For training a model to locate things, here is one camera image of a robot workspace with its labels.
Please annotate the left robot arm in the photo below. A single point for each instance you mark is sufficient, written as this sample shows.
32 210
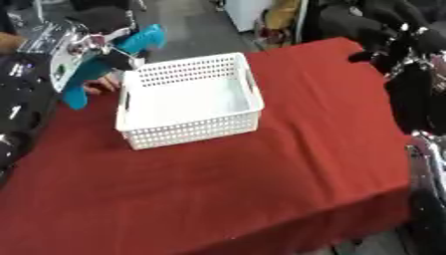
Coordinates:
26 99

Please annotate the person's hand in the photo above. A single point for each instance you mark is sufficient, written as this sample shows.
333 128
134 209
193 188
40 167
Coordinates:
103 84

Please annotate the teal plastic toy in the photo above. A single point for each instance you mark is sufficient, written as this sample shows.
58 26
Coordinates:
142 40

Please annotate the yellow cloth item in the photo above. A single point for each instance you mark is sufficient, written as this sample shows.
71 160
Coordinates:
281 13

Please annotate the white cabinet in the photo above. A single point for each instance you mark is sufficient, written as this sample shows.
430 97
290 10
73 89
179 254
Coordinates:
247 13

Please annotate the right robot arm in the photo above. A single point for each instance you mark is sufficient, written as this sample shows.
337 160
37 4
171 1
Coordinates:
429 186

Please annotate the white perforated plastic basket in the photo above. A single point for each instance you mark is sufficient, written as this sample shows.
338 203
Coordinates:
191 99

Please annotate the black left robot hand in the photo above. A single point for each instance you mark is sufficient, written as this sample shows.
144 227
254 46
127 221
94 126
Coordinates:
104 18

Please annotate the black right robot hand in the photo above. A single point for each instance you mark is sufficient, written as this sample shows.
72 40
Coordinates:
415 96

